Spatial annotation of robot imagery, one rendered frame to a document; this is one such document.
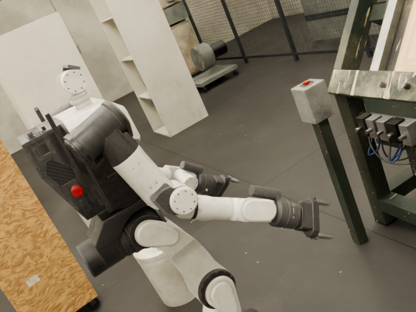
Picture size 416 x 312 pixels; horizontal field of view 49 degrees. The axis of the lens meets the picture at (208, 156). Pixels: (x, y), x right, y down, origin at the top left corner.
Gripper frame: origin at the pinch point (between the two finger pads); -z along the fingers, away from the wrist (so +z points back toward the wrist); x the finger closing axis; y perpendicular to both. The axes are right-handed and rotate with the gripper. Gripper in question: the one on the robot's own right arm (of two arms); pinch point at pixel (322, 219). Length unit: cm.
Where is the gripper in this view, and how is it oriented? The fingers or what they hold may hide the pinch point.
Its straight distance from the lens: 150.8
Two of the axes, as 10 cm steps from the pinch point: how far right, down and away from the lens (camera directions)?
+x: 0.4, -9.4, 3.5
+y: -4.0, 3.1, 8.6
